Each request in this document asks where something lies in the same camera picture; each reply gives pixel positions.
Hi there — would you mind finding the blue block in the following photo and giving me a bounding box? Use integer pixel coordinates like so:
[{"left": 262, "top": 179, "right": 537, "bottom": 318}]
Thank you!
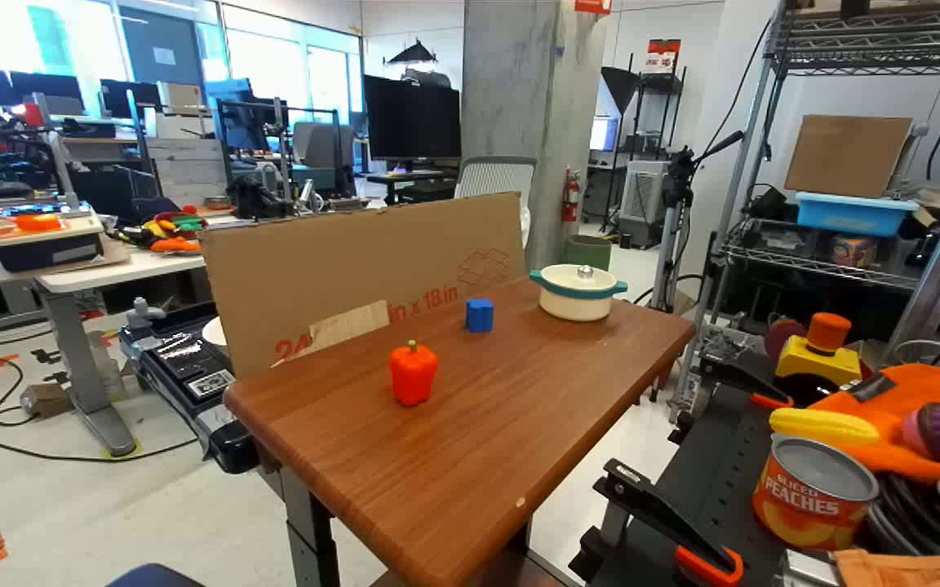
[{"left": 463, "top": 297, "right": 492, "bottom": 332}]

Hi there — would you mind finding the yellow orange toy block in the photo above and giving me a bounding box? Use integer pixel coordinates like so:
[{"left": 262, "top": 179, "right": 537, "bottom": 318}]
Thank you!
[{"left": 773, "top": 313, "right": 861, "bottom": 385}]

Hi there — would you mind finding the orange toy bell pepper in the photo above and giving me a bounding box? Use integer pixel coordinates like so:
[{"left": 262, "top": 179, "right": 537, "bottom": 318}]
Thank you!
[{"left": 389, "top": 341, "right": 440, "bottom": 409}]

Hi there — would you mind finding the white pot with teal rim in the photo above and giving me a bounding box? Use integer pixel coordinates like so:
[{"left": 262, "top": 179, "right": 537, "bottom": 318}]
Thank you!
[{"left": 531, "top": 266, "right": 626, "bottom": 323}]

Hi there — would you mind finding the red fire extinguisher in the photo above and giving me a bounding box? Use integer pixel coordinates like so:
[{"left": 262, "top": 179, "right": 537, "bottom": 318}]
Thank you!
[{"left": 561, "top": 170, "right": 579, "bottom": 225}]

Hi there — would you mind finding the wooden table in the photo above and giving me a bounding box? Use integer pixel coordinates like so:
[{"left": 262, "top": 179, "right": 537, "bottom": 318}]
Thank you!
[{"left": 229, "top": 280, "right": 690, "bottom": 587}]

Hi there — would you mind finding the black monitor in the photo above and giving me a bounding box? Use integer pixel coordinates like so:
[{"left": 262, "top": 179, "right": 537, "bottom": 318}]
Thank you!
[{"left": 361, "top": 76, "right": 461, "bottom": 159}]

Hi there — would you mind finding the brown cardboard sheet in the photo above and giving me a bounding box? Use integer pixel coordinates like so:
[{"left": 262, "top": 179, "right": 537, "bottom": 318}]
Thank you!
[{"left": 201, "top": 194, "right": 525, "bottom": 374}]

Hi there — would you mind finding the yellow toy banana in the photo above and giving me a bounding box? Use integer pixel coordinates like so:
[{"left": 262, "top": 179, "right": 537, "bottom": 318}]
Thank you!
[{"left": 771, "top": 409, "right": 878, "bottom": 444}]

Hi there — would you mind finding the blue plastic bin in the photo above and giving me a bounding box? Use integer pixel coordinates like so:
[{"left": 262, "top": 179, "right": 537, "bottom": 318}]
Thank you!
[{"left": 797, "top": 194, "right": 914, "bottom": 238}]

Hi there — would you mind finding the peaches tin can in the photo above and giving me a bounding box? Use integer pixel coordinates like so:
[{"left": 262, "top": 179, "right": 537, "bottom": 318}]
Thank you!
[{"left": 751, "top": 433, "right": 878, "bottom": 553}]

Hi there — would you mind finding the cardboard piece on shelf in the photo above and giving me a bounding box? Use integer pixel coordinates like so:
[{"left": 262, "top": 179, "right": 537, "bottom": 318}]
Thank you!
[{"left": 784, "top": 116, "right": 910, "bottom": 197}]

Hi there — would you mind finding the white standing desk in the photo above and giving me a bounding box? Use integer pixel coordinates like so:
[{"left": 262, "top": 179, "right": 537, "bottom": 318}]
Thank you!
[{"left": 27, "top": 249, "right": 206, "bottom": 456}]

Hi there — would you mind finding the white box with orange item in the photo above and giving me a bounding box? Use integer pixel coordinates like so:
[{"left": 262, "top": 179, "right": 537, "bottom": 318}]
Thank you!
[{"left": 0, "top": 208, "right": 103, "bottom": 273}]

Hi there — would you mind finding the camera tripod stand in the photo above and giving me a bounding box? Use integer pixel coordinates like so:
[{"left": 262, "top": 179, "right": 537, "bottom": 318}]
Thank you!
[{"left": 648, "top": 132, "right": 744, "bottom": 309}]

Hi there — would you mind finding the black clamp orange handle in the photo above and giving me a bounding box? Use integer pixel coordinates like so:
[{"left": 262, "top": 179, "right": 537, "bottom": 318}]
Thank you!
[{"left": 595, "top": 460, "right": 748, "bottom": 587}]

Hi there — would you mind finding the metal wire shelf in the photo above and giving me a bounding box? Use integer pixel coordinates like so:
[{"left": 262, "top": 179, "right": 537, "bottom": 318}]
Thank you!
[{"left": 708, "top": 0, "right": 940, "bottom": 347}]

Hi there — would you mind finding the black cable on floor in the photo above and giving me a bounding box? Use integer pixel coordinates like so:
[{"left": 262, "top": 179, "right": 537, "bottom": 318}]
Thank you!
[{"left": 0, "top": 357, "right": 201, "bottom": 467}]

